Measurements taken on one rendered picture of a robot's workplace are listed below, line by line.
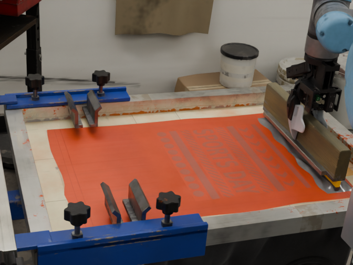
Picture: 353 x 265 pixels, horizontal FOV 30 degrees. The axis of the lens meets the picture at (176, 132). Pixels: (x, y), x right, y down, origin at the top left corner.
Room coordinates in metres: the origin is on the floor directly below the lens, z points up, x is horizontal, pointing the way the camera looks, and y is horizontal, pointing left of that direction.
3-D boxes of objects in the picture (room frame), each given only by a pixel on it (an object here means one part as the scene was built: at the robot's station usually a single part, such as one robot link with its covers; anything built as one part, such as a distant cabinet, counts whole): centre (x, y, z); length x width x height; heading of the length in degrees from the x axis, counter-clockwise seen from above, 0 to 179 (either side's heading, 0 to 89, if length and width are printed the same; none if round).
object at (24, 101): (1.45, 0.27, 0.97); 0.30 x 0.05 x 0.07; 110
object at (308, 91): (1.33, -0.30, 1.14); 0.09 x 0.08 x 0.12; 20
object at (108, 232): (0.93, 0.08, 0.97); 0.30 x 0.05 x 0.07; 110
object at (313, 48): (1.34, -0.30, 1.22); 0.08 x 0.08 x 0.05
